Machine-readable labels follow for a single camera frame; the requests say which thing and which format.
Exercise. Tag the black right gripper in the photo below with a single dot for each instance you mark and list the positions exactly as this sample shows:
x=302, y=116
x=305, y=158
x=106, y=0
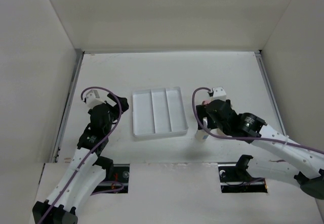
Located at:
x=202, y=113

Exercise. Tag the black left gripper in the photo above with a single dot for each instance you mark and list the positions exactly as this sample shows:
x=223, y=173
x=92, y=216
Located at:
x=124, y=104

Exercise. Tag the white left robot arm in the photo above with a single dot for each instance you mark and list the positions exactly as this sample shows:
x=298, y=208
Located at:
x=88, y=168

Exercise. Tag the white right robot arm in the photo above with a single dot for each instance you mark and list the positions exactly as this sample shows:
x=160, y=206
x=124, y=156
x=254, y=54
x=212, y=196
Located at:
x=296, y=165

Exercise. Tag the white three-compartment tray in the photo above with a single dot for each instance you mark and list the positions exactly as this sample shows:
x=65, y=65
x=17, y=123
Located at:
x=158, y=113

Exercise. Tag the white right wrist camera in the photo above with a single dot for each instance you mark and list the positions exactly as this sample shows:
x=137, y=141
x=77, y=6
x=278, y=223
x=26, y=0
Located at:
x=218, y=93

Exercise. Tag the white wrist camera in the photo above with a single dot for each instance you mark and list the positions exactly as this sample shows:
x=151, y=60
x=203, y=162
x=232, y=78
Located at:
x=93, y=99
x=218, y=93

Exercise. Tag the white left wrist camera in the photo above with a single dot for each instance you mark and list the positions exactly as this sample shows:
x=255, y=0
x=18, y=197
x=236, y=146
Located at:
x=93, y=99

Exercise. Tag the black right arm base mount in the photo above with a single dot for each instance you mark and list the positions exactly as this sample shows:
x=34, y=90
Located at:
x=231, y=181

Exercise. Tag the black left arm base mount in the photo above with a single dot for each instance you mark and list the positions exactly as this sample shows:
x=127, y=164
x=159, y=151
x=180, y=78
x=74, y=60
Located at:
x=117, y=182

